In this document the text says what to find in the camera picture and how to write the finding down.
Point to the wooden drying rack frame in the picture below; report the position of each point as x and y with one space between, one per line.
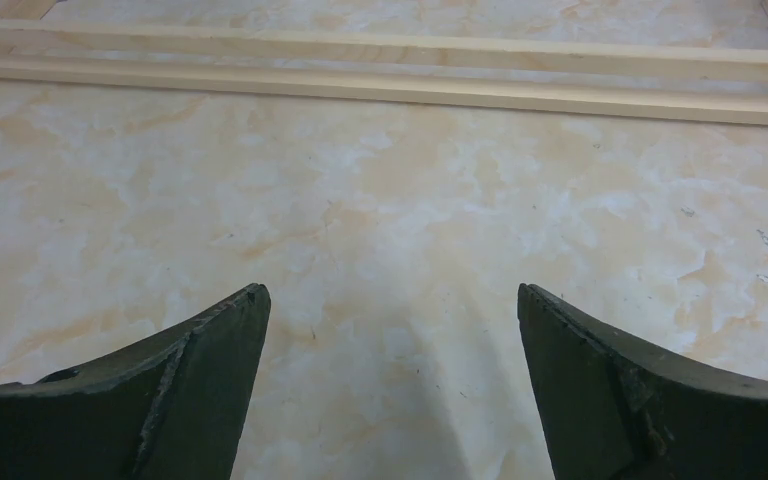
632 59

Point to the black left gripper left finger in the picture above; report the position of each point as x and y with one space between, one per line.
170 406

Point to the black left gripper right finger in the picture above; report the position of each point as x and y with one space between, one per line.
615 406

